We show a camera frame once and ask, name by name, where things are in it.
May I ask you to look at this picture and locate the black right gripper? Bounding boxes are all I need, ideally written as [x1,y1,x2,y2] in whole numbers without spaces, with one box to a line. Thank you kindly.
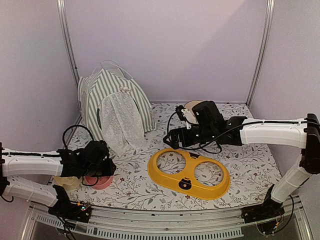
[163,125,217,149]

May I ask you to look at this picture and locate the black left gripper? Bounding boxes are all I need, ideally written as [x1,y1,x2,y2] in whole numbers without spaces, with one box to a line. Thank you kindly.
[82,158,117,177]

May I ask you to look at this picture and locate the pink pet bowl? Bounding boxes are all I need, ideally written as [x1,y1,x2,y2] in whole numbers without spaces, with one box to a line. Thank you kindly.
[82,176,113,190]

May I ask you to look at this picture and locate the cream pet bowl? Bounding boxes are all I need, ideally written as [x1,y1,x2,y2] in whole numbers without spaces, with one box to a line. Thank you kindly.
[53,176,82,191]

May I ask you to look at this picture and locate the green striped pet tent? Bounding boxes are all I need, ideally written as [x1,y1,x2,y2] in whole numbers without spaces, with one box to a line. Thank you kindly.
[77,60,157,156]

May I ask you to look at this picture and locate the yellow double pet bowl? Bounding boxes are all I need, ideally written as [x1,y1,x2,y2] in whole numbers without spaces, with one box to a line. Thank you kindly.
[147,148,231,200]

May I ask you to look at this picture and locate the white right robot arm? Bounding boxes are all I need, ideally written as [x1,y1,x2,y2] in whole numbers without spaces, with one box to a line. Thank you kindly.
[163,101,320,218]

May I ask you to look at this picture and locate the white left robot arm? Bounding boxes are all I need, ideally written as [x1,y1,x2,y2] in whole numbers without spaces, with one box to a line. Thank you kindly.
[0,140,117,217]

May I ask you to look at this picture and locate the round wooden floral plate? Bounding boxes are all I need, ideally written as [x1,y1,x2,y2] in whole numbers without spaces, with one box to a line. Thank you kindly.
[182,100,201,125]

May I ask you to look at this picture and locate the floral table mat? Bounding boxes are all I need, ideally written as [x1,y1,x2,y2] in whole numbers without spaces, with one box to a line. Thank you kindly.
[68,103,281,211]

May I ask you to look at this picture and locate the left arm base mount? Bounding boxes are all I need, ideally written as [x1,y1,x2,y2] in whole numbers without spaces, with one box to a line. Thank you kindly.
[48,192,92,223]

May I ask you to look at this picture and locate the front aluminium rail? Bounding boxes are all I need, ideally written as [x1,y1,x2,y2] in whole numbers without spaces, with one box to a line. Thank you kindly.
[21,195,314,240]

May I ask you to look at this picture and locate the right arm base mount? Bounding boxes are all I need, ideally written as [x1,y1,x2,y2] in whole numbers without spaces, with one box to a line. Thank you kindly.
[241,202,285,223]

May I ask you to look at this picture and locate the aluminium frame post right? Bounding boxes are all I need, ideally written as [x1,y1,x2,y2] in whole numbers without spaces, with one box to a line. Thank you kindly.
[245,0,275,108]

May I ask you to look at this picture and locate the aluminium frame post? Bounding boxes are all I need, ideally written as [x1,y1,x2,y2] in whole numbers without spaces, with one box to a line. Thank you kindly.
[245,0,275,108]
[56,0,80,87]

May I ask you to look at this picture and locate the aluminium frame post left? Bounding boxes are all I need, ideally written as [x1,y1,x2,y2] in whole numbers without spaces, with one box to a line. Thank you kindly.
[56,0,80,87]

